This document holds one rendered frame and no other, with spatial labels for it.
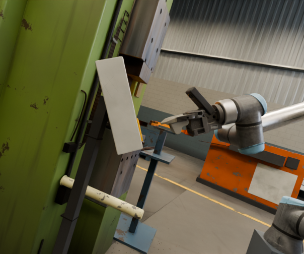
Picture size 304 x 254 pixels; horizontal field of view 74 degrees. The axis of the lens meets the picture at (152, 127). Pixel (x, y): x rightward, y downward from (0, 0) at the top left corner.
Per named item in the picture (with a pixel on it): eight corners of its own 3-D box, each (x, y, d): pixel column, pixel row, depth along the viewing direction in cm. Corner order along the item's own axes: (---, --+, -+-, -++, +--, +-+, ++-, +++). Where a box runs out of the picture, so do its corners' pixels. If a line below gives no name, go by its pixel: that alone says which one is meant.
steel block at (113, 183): (128, 190, 156) (145, 135, 154) (106, 207, 119) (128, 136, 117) (68, 165, 169) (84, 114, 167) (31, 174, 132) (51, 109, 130)
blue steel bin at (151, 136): (158, 159, 578) (166, 135, 575) (149, 161, 501) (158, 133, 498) (123, 145, 618) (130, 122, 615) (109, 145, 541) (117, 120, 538)
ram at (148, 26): (155, 76, 152) (171, 25, 151) (141, 58, 115) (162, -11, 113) (107, 64, 162) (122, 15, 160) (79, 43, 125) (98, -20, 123)
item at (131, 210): (142, 217, 95) (145, 207, 94) (139, 223, 90) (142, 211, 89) (65, 183, 105) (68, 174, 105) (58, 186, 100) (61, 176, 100)
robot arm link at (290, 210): (285, 223, 121) (295, 195, 120) (315, 242, 104) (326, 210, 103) (266, 219, 116) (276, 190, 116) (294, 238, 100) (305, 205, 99)
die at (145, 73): (147, 84, 140) (151, 71, 139) (139, 76, 120) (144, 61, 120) (95, 70, 149) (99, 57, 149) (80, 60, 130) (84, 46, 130)
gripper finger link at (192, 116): (178, 122, 65) (203, 116, 66) (177, 117, 65) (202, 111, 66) (174, 121, 70) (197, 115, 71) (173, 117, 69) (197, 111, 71)
